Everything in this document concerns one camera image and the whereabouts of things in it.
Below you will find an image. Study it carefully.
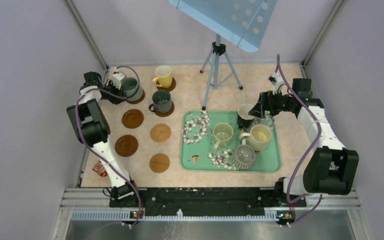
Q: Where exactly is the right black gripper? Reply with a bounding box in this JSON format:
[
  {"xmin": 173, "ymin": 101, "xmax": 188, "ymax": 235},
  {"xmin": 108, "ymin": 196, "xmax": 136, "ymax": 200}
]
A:
[{"xmin": 248, "ymin": 88, "xmax": 296, "ymax": 119}]

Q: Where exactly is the light woven rattan coaster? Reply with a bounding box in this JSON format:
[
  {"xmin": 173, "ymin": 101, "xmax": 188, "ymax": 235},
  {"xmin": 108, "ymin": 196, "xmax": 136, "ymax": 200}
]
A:
[
  {"xmin": 149, "ymin": 153, "xmax": 170, "ymax": 173},
  {"xmin": 150, "ymin": 123, "xmax": 172, "ymax": 143}
]

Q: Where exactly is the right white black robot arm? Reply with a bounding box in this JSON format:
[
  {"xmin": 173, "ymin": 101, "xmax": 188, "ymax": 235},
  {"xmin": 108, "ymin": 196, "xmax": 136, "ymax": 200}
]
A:
[{"xmin": 250, "ymin": 76, "xmax": 359, "ymax": 206}]

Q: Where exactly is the light green mug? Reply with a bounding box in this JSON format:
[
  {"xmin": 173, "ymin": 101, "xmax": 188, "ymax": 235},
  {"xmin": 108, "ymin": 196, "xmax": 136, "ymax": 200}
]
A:
[{"xmin": 213, "ymin": 122, "xmax": 234, "ymax": 150}]

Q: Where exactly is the blue tripod stand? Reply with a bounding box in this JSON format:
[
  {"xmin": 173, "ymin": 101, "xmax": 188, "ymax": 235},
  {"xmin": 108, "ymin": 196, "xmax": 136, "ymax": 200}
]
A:
[{"xmin": 199, "ymin": 33, "xmax": 244, "ymax": 111}]

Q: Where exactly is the grey ribbed mug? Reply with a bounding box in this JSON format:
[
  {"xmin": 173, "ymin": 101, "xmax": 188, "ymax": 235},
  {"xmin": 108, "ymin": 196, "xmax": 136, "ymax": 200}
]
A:
[{"xmin": 122, "ymin": 77, "xmax": 144, "ymax": 102}]

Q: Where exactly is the cream mug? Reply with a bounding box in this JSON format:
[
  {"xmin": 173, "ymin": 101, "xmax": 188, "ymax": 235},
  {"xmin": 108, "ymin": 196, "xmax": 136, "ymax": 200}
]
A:
[{"xmin": 239, "ymin": 124, "xmax": 272, "ymax": 152}]

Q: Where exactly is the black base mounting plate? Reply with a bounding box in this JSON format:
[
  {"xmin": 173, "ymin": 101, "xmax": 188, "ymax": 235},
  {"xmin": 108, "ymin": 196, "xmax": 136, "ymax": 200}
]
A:
[{"xmin": 102, "ymin": 187, "xmax": 290, "ymax": 217}]

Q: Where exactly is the black white-lined mug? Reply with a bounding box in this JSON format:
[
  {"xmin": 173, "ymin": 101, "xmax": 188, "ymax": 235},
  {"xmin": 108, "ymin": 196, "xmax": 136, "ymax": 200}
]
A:
[{"xmin": 236, "ymin": 103, "xmax": 255, "ymax": 130}]

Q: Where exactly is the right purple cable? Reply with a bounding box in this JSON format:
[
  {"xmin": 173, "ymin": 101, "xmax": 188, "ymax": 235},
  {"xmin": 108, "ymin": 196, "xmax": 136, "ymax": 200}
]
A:
[{"xmin": 275, "ymin": 54, "xmax": 324, "ymax": 227}]

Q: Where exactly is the blue perforated panel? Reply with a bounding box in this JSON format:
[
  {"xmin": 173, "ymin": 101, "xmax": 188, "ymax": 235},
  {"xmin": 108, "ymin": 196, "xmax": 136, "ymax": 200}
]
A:
[{"xmin": 169, "ymin": 0, "xmax": 278, "ymax": 53}]

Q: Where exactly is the dark brown wooden coaster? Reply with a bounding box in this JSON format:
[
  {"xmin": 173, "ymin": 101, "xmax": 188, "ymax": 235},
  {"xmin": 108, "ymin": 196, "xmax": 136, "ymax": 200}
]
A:
[
  {"xmin": 157, "ymin": 77, "xmax": 177, "ymax": 92},
  {"xmin": 155, "ymin": 103, "xmax": 175, "ymax": 118},
  {"xmin": 127, "ymin": 91, "xmax": 146, "ymax": 105}
]

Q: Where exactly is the red owl sticker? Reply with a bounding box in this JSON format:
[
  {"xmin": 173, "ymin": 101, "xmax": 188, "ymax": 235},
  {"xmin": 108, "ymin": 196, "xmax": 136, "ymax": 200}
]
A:
[{"xmin": 92, "ymin": 161, "xmax": 108, "ymax": 178}]

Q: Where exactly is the dark grey mug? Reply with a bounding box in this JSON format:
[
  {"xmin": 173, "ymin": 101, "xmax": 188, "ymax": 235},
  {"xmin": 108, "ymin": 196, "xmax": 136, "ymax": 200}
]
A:
[{"xmin": 148, "ymin": 90, "xmax": 173, "ymax": 113}]

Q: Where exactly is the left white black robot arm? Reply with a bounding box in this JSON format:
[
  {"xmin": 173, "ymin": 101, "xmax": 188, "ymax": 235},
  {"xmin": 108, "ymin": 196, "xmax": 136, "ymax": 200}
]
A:
[{"xmin": 66, "ymin": 71, "xmax": 141, "ymax": 207}]

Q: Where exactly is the grey striped mug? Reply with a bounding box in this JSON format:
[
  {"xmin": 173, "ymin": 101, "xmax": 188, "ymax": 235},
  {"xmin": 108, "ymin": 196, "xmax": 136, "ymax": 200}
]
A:
[{"xmin": 232, "ymin": 139, "xmax": 256, "ymax": 170}]

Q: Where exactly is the yellow mug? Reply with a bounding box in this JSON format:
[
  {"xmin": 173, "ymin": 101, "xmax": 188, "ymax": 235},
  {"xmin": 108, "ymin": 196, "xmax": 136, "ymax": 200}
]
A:
[{"xmin": 152, "ymin": 65, "xmax": 173, "ymax": 88}]

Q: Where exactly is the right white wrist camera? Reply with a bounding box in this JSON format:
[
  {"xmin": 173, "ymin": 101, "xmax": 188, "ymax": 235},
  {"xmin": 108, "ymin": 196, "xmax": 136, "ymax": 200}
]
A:
[{"xmin": 268, "ymin": 71, "xmax": 285, "ymax": 95}]

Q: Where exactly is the green floral serving tray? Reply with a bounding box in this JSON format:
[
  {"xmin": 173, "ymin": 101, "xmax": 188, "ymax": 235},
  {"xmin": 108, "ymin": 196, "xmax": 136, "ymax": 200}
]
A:
[{"xmin": 180, "ymin": 110, "xmax": 282, "ymax": 173}]

